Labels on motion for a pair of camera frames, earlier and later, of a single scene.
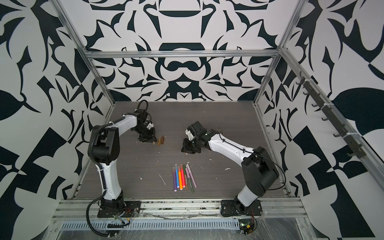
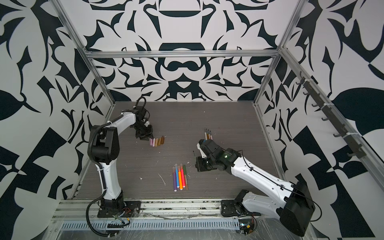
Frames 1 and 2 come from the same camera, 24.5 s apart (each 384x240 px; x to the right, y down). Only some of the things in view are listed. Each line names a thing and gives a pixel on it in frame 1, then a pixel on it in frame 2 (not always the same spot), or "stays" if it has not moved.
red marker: [183, 175] stays
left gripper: [151, 138] stays
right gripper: [185, 148] -> [198, 165]
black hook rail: [355, 148] stays
